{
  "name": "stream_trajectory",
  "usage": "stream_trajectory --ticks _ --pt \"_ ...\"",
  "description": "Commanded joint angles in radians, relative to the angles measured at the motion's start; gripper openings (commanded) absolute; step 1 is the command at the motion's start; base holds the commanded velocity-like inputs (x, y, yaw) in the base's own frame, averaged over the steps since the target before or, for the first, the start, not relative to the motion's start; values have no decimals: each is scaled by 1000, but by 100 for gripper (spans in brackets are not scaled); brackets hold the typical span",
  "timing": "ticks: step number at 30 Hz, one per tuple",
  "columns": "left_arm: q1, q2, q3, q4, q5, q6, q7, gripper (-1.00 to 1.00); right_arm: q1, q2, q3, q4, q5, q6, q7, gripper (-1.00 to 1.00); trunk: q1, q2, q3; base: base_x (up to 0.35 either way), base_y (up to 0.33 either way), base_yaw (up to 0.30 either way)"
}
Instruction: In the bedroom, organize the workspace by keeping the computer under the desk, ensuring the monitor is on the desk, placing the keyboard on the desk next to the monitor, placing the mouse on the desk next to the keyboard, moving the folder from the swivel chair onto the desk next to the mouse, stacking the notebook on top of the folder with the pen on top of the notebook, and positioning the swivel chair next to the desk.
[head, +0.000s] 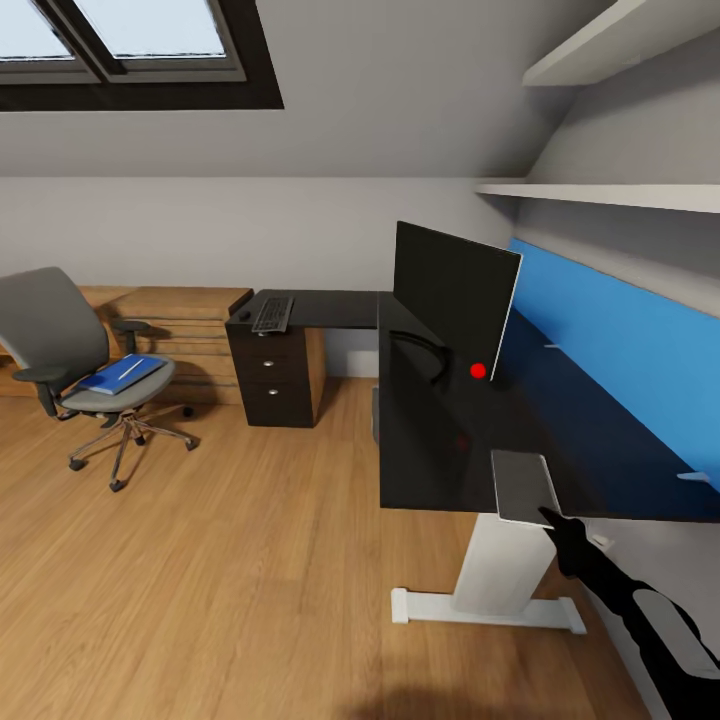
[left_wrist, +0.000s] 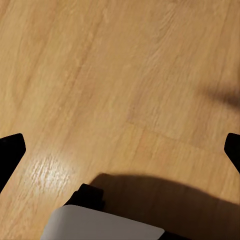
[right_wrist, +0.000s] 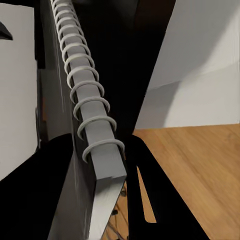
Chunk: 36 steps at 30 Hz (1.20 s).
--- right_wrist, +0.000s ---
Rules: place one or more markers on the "notebook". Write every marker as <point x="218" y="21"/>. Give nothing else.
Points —
<point x="98" y="162"/>

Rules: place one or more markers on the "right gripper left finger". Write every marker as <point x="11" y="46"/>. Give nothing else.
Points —
<point x="29" y="195"/>

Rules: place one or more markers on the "monitor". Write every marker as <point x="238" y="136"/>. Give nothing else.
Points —
<point x="39" y="46"/>

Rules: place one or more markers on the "desk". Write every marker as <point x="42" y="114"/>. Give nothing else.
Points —
<point x="162" y="64"/>

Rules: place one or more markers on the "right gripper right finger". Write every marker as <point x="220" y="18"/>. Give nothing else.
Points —
<point x="174" y="220"/>

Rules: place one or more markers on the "swivel chair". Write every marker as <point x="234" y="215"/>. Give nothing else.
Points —
<point x="54" y="233"/>

